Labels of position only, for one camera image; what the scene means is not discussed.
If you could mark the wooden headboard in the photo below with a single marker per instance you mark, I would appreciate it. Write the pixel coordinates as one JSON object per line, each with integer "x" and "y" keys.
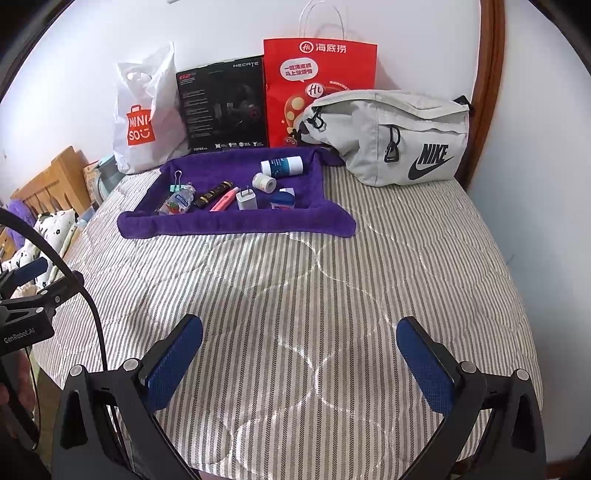
{"x": 60, "y": 187}

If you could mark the blue cap bottle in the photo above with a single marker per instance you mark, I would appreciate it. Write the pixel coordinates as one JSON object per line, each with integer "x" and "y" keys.
{"x": 283, "y": 199}

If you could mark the pink tube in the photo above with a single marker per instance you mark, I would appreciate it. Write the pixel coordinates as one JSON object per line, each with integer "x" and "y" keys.
{"x": 225, "y": 201}

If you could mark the white tape roll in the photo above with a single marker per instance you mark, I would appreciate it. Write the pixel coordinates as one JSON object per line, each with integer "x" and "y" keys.
{"x": 264, "y": 183}

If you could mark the red paper bag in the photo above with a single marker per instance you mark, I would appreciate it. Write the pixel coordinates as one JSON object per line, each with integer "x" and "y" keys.
{"x": 299, "y": 70}

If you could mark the black Hecate box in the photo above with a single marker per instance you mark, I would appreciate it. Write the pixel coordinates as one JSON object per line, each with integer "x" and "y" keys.
{"x": 223, "y": 105}

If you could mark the clear plastic bottle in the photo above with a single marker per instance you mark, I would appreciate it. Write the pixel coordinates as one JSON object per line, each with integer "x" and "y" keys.
{"x": 178, "y": 202}

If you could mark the striped bed quilt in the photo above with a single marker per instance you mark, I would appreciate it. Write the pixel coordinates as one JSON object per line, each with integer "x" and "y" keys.
{"x": 299, "y": 375}

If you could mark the white blue cylinder bottle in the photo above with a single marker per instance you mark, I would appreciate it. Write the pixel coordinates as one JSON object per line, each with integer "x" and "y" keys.
{"x": 283, "y": 167}

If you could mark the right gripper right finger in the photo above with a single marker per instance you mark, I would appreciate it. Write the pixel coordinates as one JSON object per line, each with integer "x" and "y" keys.
{"x": 432, "y": 365}

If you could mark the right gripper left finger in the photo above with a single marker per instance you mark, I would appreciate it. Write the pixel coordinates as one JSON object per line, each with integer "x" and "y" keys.
{"x": 165, "y": 363}

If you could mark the wooden door frame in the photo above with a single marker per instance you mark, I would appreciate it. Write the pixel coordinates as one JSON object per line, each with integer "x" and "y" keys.
{"x": 487, "y": 85}

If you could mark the left hand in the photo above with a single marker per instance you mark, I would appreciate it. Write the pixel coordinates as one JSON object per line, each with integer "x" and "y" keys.
{"x": 19, "y": 419}

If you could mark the black gold tube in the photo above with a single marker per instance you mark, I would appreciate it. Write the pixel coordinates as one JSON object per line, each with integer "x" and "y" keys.
{"x": 202, "y": 200}

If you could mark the teal kettle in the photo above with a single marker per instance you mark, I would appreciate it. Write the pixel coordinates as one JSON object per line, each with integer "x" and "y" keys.
{"x": 107, "y": 177}

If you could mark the white Miniso plastic bag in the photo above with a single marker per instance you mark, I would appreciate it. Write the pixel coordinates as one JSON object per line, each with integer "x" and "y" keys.
{"x": 148, "y": 128}

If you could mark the white USB charger plug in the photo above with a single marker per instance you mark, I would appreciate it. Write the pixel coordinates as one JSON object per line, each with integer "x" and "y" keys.
{"x": 246, "y": 200}

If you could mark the grey Nike waist bag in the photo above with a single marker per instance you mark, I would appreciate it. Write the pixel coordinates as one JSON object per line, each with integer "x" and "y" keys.
{"x": 389, "y": 137}

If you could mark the green binder clip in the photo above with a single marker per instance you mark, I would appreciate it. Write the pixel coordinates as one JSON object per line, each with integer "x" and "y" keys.
{"x": 177, "y": 185}

